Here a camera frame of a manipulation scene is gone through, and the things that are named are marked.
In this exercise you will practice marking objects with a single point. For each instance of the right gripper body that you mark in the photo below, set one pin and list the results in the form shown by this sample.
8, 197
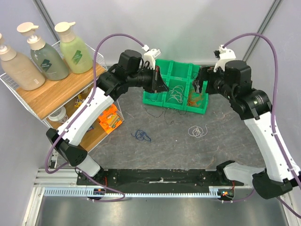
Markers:
203, 78

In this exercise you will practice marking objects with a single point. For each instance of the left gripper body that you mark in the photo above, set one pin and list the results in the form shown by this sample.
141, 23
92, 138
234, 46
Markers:
154, 79

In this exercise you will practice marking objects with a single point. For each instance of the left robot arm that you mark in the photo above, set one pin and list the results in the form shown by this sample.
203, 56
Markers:
132, 70

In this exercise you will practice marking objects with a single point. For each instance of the green compartment bin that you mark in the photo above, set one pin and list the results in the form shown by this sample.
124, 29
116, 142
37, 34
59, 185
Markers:
181, 95

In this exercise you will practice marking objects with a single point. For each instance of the orange snack box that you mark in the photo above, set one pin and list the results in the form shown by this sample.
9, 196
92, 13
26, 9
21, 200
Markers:
110, 119

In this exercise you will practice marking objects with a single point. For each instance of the yellow candy bag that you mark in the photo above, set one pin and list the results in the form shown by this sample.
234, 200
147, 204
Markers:
80, 99

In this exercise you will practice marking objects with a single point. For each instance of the light green pump bottle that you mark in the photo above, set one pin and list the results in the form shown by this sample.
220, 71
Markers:
73, 48

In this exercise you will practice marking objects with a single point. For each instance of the dark green pump bottle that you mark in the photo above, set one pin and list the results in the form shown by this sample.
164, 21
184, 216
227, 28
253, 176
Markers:
44, 55

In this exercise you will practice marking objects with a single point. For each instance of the beige pump bottle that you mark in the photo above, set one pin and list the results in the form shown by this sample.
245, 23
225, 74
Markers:
20, 68

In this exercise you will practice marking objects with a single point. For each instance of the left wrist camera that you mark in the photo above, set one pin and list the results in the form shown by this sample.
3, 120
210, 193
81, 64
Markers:
150, 56

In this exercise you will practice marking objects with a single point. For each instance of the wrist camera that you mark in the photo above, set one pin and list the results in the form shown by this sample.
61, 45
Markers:
224, 55
150, 56

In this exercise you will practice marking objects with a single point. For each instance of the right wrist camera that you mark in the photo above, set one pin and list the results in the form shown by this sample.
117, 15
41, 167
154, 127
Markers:
224, 55

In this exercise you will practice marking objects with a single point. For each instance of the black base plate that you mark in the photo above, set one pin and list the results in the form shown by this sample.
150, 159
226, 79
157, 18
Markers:
162, 180

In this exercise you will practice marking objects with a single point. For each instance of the grey slotted cable duct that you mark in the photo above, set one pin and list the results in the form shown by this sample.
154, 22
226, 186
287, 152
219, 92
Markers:
100, 192

